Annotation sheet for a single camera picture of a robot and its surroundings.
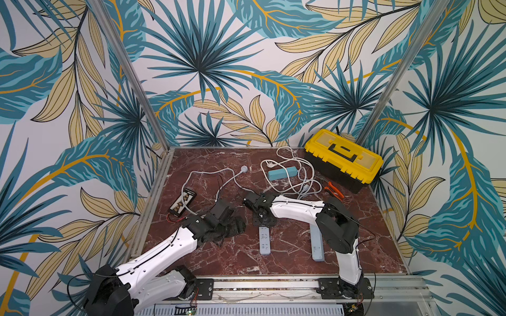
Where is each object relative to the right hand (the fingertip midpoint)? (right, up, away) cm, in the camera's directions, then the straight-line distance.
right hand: (260, 221), depth 91 cm
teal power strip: (+12, +22, +12) cm, 28 cm away
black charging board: (-39, +7, +2) cm, 39 cm away
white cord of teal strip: (+15, +30, +20) cm, 39 cm away
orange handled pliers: (+39, +13, +9) cm, 42 cm away
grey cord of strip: (-9, +24, +15) cm, 30 cm away
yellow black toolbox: (+38, +29, +3) cm, 48 cm away
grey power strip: (+2, -6, -7) cm, 10 cm away
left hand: (-9, 0, -12) cm, 16 cm away
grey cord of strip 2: (+23, +15, +9) cm, 29 cm away
